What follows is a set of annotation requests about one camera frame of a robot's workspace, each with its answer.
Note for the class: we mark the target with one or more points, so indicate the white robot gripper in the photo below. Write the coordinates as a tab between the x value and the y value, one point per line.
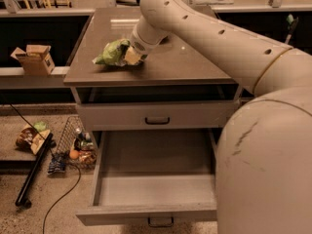
137	47

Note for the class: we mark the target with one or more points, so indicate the green jalapeno chip bag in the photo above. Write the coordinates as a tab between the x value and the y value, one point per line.
113	53

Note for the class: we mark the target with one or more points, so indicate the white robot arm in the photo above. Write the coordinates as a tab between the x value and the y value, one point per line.
264	154

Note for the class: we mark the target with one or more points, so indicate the closed grey top drawer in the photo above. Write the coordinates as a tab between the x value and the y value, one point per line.
156	115

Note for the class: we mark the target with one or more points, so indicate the grey drawer cabinet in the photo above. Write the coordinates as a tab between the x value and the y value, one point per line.
173	72

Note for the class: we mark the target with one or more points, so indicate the open grey middle drawer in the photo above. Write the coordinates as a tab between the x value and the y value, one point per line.
158	177

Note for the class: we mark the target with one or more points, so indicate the blue snack bag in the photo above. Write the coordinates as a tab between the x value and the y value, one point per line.
57	165

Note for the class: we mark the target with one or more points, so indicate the brown cardboard box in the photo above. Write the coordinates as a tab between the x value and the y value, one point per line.
36	60

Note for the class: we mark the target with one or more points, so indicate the orange fruit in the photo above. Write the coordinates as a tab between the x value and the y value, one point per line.
73	154

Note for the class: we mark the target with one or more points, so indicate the snack bags pile left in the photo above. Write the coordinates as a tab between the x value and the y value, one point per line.
31	138

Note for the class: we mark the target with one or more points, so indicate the grabber reacher tool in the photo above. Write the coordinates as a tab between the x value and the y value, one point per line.
292	23

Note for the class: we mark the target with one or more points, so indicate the black pole on floor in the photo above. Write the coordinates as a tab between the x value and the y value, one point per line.
22	200

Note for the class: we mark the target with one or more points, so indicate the wire mesh basket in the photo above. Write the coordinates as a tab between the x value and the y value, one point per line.
74	136

